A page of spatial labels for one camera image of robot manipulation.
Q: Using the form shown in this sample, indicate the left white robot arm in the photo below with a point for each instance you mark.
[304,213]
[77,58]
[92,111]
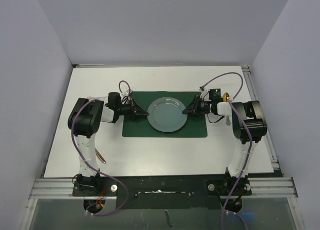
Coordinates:
[84,122]

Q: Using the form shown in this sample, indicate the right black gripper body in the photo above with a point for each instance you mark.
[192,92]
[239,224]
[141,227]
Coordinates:
[204,107]

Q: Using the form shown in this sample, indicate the clear plastic cup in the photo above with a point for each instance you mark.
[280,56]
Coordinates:
[93,97]

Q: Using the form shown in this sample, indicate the copper knife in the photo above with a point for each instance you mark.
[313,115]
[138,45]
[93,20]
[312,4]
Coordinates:
[100,157]

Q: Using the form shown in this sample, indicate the gold iridescent spoon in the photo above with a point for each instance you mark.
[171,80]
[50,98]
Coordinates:
[226,97]

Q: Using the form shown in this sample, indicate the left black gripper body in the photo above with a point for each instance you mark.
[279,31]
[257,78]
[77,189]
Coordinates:
[127,109]

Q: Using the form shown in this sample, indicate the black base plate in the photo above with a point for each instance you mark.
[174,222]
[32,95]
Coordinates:
[166,192]

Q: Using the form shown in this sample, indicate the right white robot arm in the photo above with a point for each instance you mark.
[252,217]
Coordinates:
[248,125]

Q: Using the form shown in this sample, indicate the teal round plate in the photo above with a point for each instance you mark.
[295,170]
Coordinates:
[166,114]

